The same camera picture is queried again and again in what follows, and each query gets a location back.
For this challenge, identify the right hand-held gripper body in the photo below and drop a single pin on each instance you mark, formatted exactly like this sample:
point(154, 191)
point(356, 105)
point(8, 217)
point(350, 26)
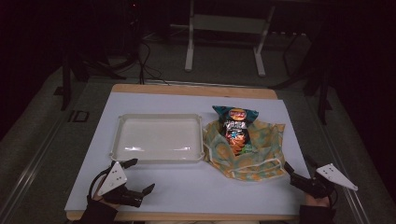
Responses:
point(314, 185)

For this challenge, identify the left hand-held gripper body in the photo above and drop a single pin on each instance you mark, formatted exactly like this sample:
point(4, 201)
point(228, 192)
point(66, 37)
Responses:
point(113, 180)

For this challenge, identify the yellow green patterned cloth bag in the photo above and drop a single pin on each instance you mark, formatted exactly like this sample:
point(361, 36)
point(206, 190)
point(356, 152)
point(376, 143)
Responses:
point(264, 146)

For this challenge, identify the white plastic tray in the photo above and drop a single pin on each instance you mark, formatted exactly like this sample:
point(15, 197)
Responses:
point(158, 137)

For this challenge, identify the teal potato chips bag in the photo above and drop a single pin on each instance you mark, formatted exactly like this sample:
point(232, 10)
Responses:
point(235, 124)

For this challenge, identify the person's right hand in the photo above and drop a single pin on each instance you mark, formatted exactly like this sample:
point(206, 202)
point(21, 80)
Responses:
point(316, 201)

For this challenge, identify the person's left hand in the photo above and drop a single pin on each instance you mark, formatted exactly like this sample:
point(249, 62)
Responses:
point(99, 194)

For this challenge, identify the white table mat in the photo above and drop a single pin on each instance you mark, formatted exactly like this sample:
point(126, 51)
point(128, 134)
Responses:
point(186, 186)

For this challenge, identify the black metal stand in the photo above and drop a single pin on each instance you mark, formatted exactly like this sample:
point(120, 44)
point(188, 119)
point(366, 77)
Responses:
point(322, 93)
point(66, 87)

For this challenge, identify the wooden table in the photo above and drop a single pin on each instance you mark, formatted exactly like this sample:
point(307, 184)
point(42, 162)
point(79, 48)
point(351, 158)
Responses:
point(193, 90)

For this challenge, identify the white metal stand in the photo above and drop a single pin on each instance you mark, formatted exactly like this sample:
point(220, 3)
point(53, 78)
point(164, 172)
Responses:
point(224, 23)

